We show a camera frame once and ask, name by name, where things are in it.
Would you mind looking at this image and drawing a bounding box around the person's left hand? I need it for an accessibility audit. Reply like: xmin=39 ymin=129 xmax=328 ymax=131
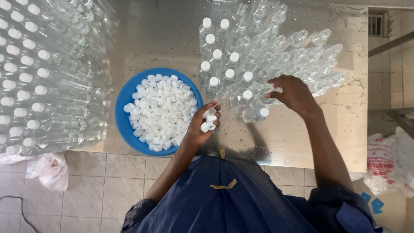
xmin=187 ymin=101 xmax=222 ymax=147

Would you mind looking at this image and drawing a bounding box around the person's right hand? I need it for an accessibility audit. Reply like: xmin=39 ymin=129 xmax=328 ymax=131
xmin=265 ymin=75 xmax=321 ymax=118

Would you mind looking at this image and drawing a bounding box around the handful of white bottle caps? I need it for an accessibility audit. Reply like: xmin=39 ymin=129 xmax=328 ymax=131
xmin=200 ymin=108 xmax=218 ymax=133

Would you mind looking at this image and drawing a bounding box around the heap of white bottle caps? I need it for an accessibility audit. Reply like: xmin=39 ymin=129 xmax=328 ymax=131
xmin=123 ymin=74 xmax=198 ymax=152

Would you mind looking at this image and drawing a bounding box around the cluster of clear plastic bottles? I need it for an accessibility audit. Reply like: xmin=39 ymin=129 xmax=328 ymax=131
xmin=197 ymin=0 xmax=351 ymax=124

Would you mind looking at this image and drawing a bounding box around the blue plastic bowl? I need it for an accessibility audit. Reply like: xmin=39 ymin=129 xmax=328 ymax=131
xmin=114 ymin=67 xmax=204 ymax=157

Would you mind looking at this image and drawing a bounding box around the person's dark blue garment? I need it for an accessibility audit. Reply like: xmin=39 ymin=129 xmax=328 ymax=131
xmin=121 ymin=154 xmax=384 ymax=233

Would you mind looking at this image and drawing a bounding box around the large pack of capped bottles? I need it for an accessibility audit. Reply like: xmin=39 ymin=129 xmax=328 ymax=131
xmin=0 ymin=0 xmax=118 ymax=158

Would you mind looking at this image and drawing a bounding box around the plain white plastic bag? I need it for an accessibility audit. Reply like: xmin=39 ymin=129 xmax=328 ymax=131
xmin=25 ymin=153 xmax=69 ymax=192

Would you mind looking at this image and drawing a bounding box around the red printed white plastic bag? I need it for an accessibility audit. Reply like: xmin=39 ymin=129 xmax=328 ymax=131
xmin=349 ymin=127 xmax=414 ymax=199

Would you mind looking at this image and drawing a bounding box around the cardboard box with blue arrows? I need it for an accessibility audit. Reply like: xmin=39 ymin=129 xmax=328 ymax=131
xmin=352 ymin=179 xmax=414 ymax=233

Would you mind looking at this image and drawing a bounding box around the grey metal frame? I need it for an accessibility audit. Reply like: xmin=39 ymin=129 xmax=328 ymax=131
xmin=368 ymin=30 xmax=414 ymax=140

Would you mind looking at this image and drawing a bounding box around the barred wall vent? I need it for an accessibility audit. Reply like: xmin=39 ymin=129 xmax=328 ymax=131
xmin=368 ymin=13 xmax=387 ymax=38

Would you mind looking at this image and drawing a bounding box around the black cable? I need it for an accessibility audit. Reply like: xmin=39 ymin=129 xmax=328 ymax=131
xmin=0 ymin=195 xmax=40 ymax=233

